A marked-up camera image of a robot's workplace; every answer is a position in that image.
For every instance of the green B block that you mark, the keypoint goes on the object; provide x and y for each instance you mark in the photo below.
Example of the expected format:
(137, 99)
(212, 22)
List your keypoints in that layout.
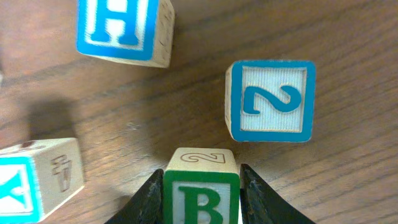
(201, 185)

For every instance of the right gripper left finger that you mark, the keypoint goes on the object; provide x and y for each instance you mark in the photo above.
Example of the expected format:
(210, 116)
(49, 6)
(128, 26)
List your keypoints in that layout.
(145, 206)

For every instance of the blue 2 block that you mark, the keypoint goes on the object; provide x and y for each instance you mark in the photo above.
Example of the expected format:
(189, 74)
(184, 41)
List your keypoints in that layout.
(270, 100)

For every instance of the blue X block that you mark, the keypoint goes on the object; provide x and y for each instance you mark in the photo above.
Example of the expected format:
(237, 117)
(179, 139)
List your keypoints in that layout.
(38, 177)

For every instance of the blue H block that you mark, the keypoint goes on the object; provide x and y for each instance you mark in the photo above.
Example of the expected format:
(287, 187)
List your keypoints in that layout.
(136, 32)

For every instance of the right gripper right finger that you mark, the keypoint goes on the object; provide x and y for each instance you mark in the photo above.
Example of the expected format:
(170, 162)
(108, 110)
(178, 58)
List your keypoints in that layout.
(261, 204)

